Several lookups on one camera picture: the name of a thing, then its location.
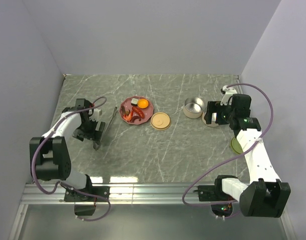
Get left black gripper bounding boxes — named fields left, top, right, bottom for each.
left=73, top=117, right=105, bottom=144

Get beige steel container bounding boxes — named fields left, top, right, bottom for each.
left=183, top=97, right=205, bottom=119
left=202, top=107, right=219, bottom=128

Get metal tongs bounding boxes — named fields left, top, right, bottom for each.
left=93, top=107, right=117, bottom=151

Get dark red octopus piece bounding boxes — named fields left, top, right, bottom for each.
left=130, top=115, right=141, bottom=123

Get sushi piece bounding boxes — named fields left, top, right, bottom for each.
left=131, top=98, right=139, bottom=106

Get red sausage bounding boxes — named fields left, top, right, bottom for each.
left=132, top=106, right=145, bottom=119

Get orange egg yolk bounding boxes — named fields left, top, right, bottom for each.
left=137, top=98, right=149, bottom=109

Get red shrimp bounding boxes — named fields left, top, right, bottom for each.
left=123, top=111, right=133, bottom=122

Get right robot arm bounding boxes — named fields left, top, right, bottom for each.
left=203, top=93, right=291, bottom=218

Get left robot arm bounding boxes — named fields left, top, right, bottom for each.
left=29, top=98, right=105, bottom=201

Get green round lid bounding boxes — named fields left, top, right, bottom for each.
left=230, top=137, right=243, bottom=155

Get pink polka dot plate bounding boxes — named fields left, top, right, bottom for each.
left=118, top=96, right=154, bottom=125

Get beige round lid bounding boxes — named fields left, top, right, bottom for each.
left=150, top=112, right=171, bottom=131

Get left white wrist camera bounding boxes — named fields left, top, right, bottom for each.
left=92, top=108, right=102, bottom=119

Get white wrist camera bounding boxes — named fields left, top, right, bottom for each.
left=220, top=85, right=237, bottom=106
left=92, top=108, right=102, bottom=119

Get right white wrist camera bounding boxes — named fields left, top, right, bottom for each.
left=220, top=85, right=237, bottom=106

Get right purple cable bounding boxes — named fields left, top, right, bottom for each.
left=182, top=83, right=274, bottom=219

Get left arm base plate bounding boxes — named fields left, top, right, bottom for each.
left=64, top=186, right=110, bottom=203

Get aluminium rail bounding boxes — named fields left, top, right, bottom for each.
left=20, top=183, right=251, bottom=205

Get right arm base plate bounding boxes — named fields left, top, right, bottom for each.
left=194, top=185, right=233, bottom=202

